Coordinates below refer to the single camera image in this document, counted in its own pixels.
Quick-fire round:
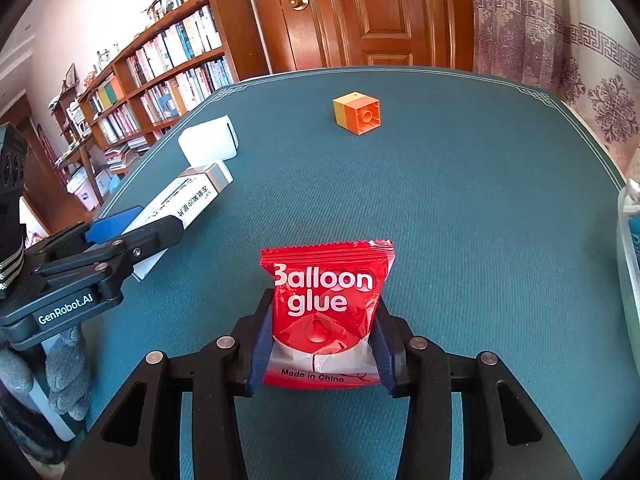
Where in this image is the grey gloved left hand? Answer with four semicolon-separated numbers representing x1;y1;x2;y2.
1;326;90;422

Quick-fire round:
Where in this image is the patterned white purple curtain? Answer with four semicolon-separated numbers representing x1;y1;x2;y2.
473;0;639;179

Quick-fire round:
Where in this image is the white medicine box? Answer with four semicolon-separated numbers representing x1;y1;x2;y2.
122;160;233;282

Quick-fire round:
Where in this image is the brown wooden door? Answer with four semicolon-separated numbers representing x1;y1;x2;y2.
255;0;474;73

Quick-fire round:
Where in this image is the orange yellow toy block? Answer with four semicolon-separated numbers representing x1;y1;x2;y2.
333;92;381;136

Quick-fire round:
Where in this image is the wooden bookshelf with books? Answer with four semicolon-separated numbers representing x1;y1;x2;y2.
55;0;268;176

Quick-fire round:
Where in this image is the white storage bin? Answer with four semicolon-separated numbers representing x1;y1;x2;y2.
66;167;113;210

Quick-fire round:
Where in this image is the clear plastic bowl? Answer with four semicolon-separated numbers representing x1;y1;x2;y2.
615;179;640;340

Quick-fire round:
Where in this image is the red balloon glue packet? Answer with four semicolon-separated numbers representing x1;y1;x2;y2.
260;240;395;390

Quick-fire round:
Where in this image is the brass door knob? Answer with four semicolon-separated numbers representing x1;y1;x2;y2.
288;0;309;12

